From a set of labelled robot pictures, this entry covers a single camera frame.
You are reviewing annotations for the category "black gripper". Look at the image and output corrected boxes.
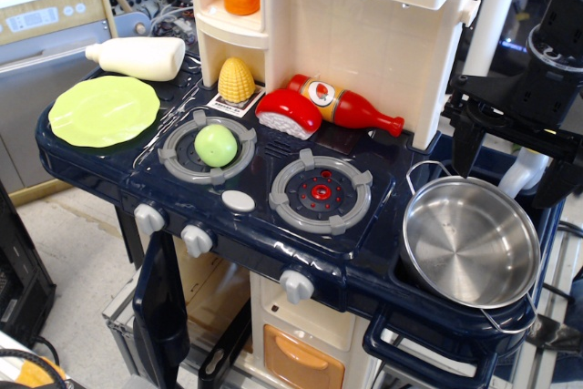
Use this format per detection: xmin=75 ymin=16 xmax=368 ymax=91
xmin=443 ymin=73 xmax=582 ymax=209

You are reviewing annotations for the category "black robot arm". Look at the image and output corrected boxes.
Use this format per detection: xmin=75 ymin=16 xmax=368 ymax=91
xmin=443 ymin=0 xmax=582 ymax=208

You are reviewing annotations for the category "green toy pear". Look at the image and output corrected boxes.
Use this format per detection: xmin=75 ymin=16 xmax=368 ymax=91
xmin=194 ymin=124 xmax=238 ymax=168

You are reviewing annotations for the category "light green plate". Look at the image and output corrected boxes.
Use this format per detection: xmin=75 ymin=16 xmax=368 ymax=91
xmin=48 ymin=76 xmax=160 ymax=148

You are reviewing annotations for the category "white toy faucet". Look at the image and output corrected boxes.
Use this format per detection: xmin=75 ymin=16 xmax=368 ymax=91
xmin=498 ymin=148 xmax=550 ymax=198

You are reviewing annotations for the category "stainless steel pot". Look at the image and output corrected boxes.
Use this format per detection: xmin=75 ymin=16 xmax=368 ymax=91
xmin=400 ymin=163 xmax=542 ymax=334

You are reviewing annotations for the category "cream toy kitchen shelf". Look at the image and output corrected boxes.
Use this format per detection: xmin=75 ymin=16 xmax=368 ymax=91
xmin=193 ymin=0 xmax=478 ymax=149

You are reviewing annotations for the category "red toy ketchup bottle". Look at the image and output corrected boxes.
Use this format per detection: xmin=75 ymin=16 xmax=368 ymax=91
xmin=287 ymin=75 xmax=404 ymax=137

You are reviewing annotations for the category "red toy sushi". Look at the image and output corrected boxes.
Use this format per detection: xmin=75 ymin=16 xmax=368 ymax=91
xmin=255 ymin=88 xmax=322 ymax=139

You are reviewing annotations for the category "right grey stove knob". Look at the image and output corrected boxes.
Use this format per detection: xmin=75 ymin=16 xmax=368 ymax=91
xmin=279 ymin=270 xmax=314 ymax=304

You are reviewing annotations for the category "grey stove knob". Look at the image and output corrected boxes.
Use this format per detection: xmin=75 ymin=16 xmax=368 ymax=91
xmin=134 ymin=203 xmax=166 ymax=235
xmin=180 ymin=225 xmax=213 ymax=258
xmin=279 ymin=270 xmax=314 ymax=304

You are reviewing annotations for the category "small printed card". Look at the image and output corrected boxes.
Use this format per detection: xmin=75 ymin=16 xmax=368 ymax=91
xmin=207 ymin=85 xmax=265 ymax=118

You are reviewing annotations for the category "grey oval button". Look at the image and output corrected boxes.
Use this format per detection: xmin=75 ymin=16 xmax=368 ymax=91
xmin=221 ymin=190 xmax=255 ymax=212

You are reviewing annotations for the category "yellow toy corn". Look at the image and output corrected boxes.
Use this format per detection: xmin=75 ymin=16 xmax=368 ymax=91
xmin=218 ymin=57 xmax=256 ymax=103

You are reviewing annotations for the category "orange toy drawer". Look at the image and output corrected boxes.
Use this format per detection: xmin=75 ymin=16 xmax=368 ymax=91
xmin=263 ymin=325 xmax=345 ymax=389

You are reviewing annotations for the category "navy toy kitchen stove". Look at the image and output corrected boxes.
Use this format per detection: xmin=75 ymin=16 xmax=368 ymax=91
xmin=35 ymin=55 xmax=567 ymax=389

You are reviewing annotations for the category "middle grey stove knob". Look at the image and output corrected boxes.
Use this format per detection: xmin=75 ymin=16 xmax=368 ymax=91
xmin=180 ymin=225 xmax=213 ymax=258

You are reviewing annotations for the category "left grey stove knob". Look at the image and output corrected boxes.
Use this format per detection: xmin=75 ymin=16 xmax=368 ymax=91
xmin=134 ymin=203 xmax=166 ymax=235

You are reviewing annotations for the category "white toy bottle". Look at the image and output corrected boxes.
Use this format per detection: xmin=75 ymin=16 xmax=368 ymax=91
xmin=85 ymin=36 xmax=186 ymax=82

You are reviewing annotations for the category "navy oven door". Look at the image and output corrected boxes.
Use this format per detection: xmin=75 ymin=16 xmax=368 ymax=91
xmin=132 ymin=231 xmax=189 ymax=388

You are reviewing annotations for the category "black case on floor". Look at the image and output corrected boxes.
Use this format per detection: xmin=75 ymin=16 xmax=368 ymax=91
xmin=1 ymin=189 xmax=56 ymax=347

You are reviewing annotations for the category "right grey burner ring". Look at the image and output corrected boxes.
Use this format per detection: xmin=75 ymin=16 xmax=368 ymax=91
xmin=268 ymin=148 xmax=373 ymax=236

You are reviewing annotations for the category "grey burner ring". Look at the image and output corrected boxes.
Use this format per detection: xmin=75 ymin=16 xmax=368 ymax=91
xmin=268 ymin=148 xmax=373 ymax=236
xmin=157 ymin=109 xmax=258 ymax=186

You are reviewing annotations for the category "left grey burner ring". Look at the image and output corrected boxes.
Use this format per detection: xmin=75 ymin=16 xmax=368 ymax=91
xmin=157 ymin=109 xmax=258 ymax=186

